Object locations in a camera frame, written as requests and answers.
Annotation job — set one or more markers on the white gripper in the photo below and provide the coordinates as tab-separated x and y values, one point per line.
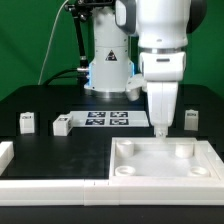
162	72

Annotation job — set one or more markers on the white square tabletop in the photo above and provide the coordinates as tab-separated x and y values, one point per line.
142	159

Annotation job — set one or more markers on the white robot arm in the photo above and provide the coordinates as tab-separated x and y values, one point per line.
140	46

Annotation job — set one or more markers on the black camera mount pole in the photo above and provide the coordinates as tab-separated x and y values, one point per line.
80	12

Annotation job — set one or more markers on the white tag sheet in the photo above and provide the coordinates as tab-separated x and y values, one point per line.
109	119

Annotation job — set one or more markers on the white U-shaped fence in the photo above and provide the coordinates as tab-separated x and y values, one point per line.
193	191

